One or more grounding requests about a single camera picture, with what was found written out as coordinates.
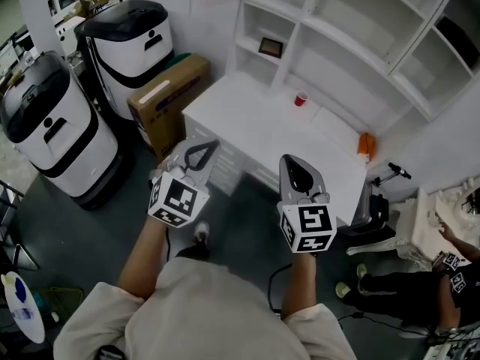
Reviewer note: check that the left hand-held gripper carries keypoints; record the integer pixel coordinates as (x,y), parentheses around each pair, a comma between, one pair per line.
(176,201)

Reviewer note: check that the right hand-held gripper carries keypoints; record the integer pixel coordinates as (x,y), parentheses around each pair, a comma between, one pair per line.
(309,223)

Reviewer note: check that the dark framed picture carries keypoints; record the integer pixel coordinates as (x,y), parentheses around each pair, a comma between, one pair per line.
(270,47)

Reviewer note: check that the white wall shelf unit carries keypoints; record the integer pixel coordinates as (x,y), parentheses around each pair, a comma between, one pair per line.
(337,17)

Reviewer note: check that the person's right forearm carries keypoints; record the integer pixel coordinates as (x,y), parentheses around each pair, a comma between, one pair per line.
(300,287)

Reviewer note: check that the person's left forearm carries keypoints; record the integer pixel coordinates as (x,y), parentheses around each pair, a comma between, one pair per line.
(140,261)

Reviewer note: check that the white desk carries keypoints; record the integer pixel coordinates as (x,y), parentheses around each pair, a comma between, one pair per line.
(270,126)

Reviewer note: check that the brown cardboard box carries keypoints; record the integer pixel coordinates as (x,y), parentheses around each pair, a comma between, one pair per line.
(168,99)

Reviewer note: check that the silver suitcase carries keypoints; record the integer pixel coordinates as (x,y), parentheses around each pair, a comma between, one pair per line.
(356,212)

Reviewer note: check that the white flat board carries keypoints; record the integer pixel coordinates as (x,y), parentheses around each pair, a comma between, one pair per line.
(335,124)

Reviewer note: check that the orange box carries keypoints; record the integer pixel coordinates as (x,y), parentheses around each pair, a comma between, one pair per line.
(366,143)

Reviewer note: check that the person's white shoe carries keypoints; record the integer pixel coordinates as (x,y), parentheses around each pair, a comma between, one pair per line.
(201,233)

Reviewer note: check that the red plastic cup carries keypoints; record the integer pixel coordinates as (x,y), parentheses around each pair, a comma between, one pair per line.
(300,99)

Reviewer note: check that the black bag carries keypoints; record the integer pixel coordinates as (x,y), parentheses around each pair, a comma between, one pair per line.
(382,216)

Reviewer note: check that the green board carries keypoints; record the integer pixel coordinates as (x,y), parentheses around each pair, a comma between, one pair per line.
(183,58)

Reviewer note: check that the person's black trouser leg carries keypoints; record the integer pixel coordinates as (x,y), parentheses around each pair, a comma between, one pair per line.
(193,253)

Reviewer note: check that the white black service robot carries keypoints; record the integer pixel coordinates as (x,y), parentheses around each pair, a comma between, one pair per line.
(127,51)
(71,137)

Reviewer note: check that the brown carton pile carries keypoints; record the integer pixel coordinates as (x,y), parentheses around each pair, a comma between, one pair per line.
(88,4)

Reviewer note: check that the dark green bin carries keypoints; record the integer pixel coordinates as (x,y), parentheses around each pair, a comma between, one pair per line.
(60,300)

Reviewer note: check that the black metal stand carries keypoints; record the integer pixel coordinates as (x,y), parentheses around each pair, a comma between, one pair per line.
(17,253)

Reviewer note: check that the black chest screen device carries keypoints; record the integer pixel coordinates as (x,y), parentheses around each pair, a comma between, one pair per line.
(110,353)

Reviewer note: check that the white round panel blue mark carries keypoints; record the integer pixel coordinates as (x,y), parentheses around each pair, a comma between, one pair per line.
(22,309)

